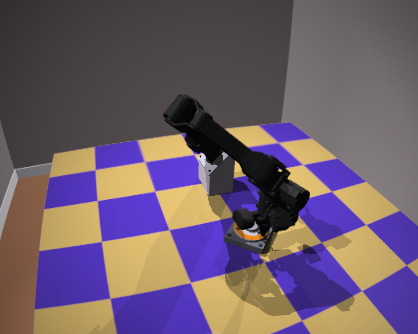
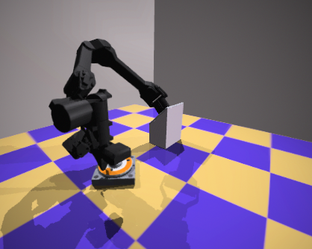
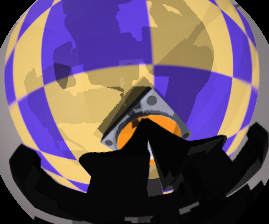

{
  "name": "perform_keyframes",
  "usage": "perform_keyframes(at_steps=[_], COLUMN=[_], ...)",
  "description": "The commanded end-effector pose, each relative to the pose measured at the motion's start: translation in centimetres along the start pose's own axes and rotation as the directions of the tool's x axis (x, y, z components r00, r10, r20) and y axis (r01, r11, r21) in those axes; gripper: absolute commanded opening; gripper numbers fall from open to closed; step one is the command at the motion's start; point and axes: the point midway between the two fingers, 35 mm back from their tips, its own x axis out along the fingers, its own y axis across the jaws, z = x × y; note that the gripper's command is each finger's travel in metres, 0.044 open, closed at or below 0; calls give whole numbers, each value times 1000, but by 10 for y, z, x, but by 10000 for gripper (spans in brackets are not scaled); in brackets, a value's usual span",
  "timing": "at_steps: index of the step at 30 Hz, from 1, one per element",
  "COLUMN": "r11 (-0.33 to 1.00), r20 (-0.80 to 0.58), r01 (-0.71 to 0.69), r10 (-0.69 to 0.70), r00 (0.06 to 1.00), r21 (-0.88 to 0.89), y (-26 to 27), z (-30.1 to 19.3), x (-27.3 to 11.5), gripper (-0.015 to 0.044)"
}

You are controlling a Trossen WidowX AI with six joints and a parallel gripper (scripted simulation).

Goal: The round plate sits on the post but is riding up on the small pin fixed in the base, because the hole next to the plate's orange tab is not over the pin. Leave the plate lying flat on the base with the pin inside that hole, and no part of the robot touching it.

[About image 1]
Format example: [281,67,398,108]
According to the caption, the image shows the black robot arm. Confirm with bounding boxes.
[163,94,310,232]

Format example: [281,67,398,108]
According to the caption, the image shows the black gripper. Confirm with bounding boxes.
[232,191,282,236]

